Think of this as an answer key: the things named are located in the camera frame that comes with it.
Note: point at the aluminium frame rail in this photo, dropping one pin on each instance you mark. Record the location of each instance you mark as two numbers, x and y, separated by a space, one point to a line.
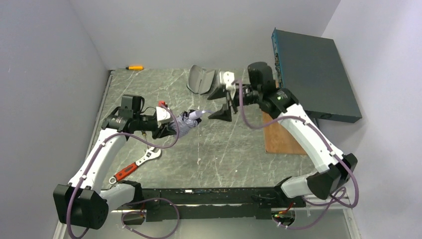
89 209

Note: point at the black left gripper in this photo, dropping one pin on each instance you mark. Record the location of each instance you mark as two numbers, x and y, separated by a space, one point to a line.
164 131

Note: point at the red handled adjustable wrench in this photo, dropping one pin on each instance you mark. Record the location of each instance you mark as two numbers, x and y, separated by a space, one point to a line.
150 154

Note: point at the dark teal flat box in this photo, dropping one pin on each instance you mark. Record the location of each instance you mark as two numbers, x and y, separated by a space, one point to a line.
312 69

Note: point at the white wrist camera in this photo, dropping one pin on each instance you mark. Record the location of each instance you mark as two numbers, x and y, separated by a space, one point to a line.
162 115
228 82

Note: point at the black grey zippered case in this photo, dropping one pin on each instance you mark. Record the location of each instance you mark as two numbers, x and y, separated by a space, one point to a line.
200 79

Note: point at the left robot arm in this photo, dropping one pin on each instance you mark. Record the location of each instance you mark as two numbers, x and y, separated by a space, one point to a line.
95 165

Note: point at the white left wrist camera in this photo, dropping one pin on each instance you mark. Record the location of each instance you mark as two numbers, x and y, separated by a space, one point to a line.
162 115

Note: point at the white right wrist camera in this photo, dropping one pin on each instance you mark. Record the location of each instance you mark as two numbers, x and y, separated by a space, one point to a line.
228 82

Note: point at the orange handled tool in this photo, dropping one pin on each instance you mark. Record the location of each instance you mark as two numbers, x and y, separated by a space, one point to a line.
135 68

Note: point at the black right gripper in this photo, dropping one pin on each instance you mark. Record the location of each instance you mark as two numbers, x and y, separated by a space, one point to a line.
230 100

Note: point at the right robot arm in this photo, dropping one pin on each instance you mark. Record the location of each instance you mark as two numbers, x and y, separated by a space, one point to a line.
333 168

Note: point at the brown wooden board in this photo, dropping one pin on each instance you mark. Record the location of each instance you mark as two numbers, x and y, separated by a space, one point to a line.
278 140

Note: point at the lilac folding umbrella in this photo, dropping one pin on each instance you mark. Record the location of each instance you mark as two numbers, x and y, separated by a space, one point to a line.
187 120

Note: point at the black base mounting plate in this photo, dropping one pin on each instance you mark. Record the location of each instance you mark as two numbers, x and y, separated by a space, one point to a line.
213 203

